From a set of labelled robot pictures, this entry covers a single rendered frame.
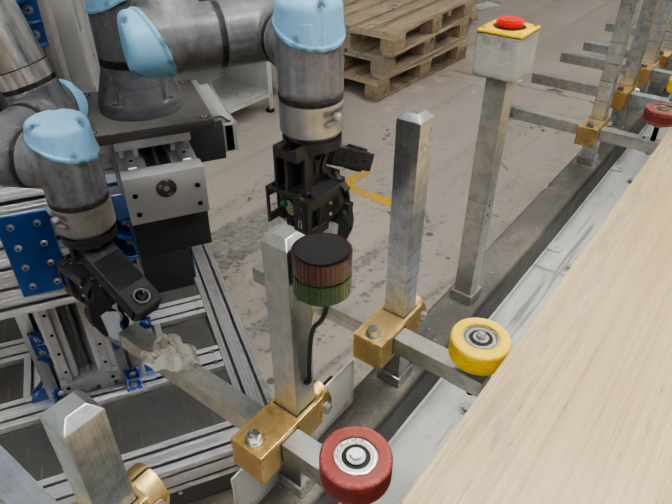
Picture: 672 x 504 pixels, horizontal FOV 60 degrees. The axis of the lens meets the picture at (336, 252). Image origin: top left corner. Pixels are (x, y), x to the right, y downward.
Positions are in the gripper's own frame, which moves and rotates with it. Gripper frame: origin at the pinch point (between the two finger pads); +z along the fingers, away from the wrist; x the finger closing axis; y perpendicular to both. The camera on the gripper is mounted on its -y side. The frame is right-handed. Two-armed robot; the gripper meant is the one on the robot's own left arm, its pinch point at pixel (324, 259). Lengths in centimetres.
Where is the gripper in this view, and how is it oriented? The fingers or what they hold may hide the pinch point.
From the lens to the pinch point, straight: 83.1
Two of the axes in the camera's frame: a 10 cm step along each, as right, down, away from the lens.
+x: 8.0, 3.5, -4.9
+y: -6.0, 4.6, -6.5
